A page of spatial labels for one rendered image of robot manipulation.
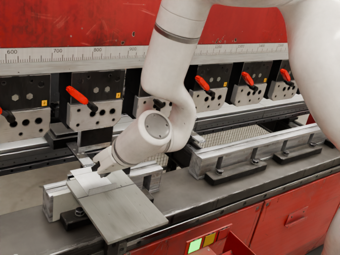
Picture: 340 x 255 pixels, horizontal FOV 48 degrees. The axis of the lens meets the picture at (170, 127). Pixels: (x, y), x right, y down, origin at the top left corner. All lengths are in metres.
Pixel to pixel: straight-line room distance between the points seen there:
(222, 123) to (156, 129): 1.03
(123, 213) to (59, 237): 0.21
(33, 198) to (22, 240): 1.56
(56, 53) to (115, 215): 0.43
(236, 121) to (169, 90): 1.14
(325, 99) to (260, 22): 0.75
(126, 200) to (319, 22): 0.70
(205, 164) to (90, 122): 0.55
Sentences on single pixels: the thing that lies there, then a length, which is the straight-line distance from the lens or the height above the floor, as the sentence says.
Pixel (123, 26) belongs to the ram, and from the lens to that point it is 0.98.
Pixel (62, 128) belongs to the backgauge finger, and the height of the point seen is 1.04.
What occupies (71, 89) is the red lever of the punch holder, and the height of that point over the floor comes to 1.31.
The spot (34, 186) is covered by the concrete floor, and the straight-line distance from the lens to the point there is 2.80.
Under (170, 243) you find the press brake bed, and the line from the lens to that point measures 1.36.
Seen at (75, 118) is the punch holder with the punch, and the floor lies 1.22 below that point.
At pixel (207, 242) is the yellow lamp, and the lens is 1.31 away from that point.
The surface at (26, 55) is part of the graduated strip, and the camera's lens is 0.90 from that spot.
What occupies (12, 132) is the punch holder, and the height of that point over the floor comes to 1.20.
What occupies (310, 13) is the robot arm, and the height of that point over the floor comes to 1.60.
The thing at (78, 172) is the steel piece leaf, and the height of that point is 1.00.
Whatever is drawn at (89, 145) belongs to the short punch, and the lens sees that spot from 1.11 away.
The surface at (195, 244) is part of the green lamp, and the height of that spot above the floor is 0.82.
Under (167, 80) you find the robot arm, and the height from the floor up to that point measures 1.42.
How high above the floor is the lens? 1.67
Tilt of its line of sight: 26 degrees down
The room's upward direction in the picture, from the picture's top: 11 degrees clockwise
